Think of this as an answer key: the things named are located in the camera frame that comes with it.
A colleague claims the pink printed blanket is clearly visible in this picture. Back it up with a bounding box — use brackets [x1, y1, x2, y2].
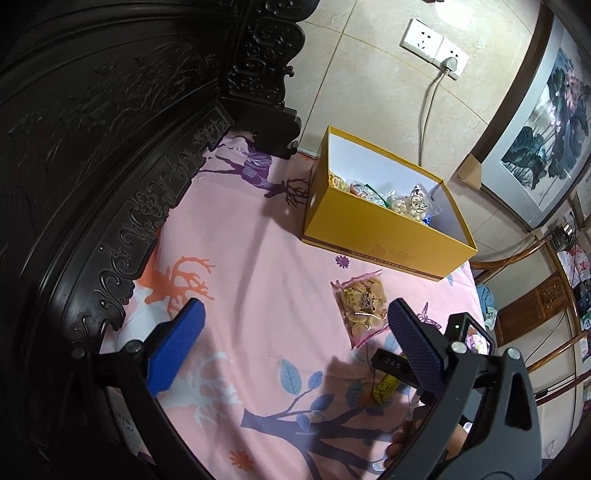
[99, 129, 486, 480]

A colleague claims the white wall socket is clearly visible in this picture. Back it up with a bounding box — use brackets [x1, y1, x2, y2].
[399, 18, 471, 80]

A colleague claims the white power cable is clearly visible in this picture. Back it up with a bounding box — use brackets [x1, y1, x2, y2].
[417, 55, 465, 168]

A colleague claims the clear round biscuit packet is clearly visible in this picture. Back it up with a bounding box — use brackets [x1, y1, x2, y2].
[331, 272, 392, 350]

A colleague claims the green red snack packet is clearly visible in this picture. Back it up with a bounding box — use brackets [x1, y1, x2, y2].
[350, 182, 389, 207]

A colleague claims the framed lotus painting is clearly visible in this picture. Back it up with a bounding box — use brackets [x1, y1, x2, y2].
[466, 0, 591, 232]

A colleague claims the blue cloth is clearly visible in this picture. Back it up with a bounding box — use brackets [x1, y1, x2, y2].
[475, 284, 498, 320]

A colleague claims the yellow translucent snack packet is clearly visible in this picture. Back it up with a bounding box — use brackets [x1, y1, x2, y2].
[370, 374, 403, 408]

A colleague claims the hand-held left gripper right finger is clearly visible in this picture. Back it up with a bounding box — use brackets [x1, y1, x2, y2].
[383, 298, 542, 480]

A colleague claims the yellow cardboard box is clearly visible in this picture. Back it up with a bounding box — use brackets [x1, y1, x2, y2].
[302, 126, 478, 282]

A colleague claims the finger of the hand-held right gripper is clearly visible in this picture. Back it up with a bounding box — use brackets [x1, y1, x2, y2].
[369, 349, 415, 386]

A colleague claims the white framed picture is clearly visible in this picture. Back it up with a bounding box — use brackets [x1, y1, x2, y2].
[570, 174, 591, 219]

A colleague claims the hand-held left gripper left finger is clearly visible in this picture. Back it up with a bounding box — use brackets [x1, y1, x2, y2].
[69, 296, 211, 480]

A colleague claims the cardboard corner protector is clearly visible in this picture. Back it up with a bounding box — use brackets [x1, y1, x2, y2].
[452, 154, 484, 190]

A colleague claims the dark carved wooden furniture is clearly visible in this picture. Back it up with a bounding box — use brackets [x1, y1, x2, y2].
[0, 0, 304, 480]

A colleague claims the person's right hand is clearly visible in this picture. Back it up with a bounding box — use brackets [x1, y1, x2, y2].
[384, 407, 468, 470]

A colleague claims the clear white peanut packet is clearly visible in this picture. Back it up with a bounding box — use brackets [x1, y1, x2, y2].
[387, 183, 437, 223]

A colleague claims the wooden armchair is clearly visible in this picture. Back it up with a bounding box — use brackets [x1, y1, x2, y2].
[470, 237, 591, 403]

